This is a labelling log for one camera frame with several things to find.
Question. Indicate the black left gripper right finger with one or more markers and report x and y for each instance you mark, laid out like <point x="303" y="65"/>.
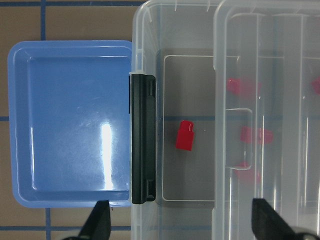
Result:
<point x="267" y="224"/>

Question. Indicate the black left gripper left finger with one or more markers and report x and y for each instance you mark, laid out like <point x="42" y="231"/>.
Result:
<point x="98" y="224"/>

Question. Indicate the clear plastic box lid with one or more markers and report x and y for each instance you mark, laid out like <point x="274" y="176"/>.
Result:
<point x="275" y="43"/>

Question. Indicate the red block front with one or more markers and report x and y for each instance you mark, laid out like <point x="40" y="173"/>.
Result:
<point x="246" y="174"/>

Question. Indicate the red block middle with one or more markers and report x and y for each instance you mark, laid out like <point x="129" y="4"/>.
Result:
<point x="260" y="135"/>

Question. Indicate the clear plastic storage box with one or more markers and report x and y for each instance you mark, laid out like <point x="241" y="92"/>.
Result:
<point x="173" y="41"/>

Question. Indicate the red block near latch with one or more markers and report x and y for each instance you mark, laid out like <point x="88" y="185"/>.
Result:
<point x="185" y="135"/>

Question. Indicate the blue plastic tray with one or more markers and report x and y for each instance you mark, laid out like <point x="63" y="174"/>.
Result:
<point x="69" y="122"/>

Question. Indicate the red block back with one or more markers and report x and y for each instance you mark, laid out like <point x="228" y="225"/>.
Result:
<point x="243" y="88"/>

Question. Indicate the red block far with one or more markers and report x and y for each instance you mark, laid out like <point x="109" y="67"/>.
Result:
<point x="316" y="86"/>

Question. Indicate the black box latch handle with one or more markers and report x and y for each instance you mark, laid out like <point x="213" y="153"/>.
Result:
<point x="143" y="138"/>

